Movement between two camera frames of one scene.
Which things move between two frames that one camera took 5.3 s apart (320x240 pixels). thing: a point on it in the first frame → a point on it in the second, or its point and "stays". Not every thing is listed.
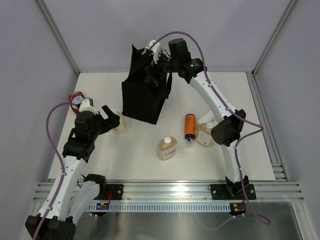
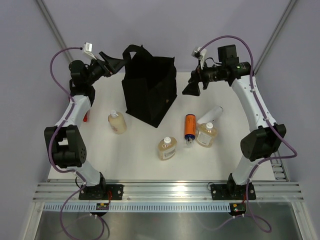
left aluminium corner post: [54, 28] stays
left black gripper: [107, 124] → [115, 64]
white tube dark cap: [209, 118] stays
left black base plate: [114, 192] stays
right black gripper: [155, 68] → [192, 88]
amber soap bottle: [204, 136] stays
